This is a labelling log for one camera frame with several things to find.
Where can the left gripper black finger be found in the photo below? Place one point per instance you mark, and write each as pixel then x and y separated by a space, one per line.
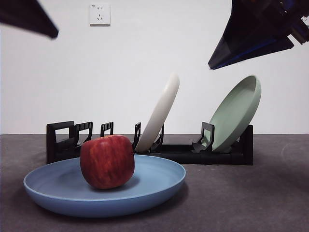
pixel 26 17

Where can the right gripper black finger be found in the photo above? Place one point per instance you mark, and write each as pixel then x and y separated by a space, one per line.
pixel 251 26
pixel 277 46

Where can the red apple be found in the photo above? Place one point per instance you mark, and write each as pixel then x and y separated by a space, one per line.
pixel 107 162

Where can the blue plate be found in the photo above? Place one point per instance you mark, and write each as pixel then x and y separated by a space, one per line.
pixel 60 200

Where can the green plate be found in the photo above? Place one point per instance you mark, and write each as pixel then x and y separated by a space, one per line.
pixel 231 113

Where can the white plate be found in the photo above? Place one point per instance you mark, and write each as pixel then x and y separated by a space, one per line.
pixel 159 113

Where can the black plate rack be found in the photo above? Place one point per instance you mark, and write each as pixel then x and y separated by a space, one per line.
pixel 217 159

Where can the white wall socket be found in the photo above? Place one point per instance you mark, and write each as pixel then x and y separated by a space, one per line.
pixel 100 14

